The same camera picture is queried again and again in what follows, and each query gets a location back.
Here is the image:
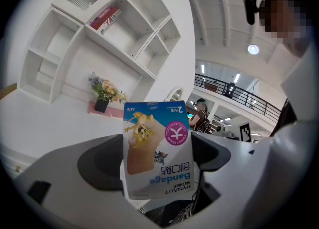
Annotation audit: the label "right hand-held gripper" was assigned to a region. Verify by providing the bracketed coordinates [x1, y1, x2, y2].
[215, 122, 251, 142]

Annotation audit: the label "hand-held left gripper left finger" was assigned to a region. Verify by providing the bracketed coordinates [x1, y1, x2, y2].
[13, 133, 160, 229]

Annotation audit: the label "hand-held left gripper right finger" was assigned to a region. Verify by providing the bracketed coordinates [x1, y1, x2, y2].
[190, 132, 260, 229]

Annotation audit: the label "small blue printed box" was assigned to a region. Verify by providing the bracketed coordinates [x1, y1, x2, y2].
[123, 100, 195, 200]

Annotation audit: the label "black balcony railing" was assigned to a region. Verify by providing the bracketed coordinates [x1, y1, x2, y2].
[194, 73, 282, 124]

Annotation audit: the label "person's patterned shorts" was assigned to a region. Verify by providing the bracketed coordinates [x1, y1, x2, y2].
[144, 198, 197, 228]

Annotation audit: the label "white cabinet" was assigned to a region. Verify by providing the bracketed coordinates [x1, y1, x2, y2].
[0, 86, 155, 174]

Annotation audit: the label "pink square mat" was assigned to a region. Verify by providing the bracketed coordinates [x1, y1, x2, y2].
[87, 100, 125, 119]

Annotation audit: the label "flowers in black pot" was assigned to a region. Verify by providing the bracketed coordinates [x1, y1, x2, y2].
[88, 71, 128, 113]

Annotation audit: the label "person's head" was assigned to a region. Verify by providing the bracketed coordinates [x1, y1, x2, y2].
[258, 0, 312, 57]

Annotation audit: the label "white shelf hutch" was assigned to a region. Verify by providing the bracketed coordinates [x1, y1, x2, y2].
[17, 0, 181, 104]

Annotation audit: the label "red book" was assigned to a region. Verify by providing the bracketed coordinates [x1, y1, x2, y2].
[89, 5, 122, 35]

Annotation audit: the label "black head camera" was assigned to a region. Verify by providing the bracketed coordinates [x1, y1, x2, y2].
[243, 0, 260, 26]

